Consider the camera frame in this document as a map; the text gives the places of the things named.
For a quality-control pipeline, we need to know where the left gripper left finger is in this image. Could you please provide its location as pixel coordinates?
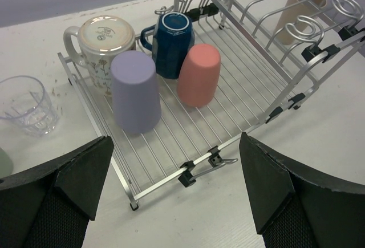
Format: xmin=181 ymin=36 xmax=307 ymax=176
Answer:
xmin=1 ymin=136 xmax=114 ymax=247

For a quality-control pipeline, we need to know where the green plastic cup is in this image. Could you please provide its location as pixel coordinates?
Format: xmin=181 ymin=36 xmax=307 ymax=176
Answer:
xmin=0 ymin=148 xmax=14 ymax=178

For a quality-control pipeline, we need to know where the lavender plastic cup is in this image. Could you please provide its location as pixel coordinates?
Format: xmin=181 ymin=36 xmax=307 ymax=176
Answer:
xmin=111 ymin=50 xmax=161 ymax=134

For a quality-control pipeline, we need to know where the pink plastic cup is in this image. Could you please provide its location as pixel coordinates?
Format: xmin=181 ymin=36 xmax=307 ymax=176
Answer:
xmin=177 ymin=43 xmax=221 ymax=107

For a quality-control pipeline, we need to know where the white floral ceramic mug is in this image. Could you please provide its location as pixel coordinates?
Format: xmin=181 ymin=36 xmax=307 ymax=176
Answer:
xmin=63 ymin=15 xmax=136 ymax=97

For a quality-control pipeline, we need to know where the clear plastic tumbler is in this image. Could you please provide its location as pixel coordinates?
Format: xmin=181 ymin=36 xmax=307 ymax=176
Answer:
xmin=1 ymin=75 xmax=59 ymax=137

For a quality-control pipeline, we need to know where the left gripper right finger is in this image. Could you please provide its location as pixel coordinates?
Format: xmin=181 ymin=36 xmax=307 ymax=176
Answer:
xmin=239 ymin=132 xmax=364 ymax=247

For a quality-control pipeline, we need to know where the beige plastic cup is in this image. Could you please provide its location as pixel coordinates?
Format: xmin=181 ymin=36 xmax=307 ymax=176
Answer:
xmin=274 ymin=0 xmax=327 ymax=45

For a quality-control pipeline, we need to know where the silver wire dish rack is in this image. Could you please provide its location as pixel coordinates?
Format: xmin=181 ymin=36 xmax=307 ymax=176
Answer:
xmin=59 ymin=0 xmax=364 ymax=210

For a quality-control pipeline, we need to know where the dark blue ceramic mug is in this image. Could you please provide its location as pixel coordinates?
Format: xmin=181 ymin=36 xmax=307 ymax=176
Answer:
xmin=140 ymin=12 xmax=195 ymax=79

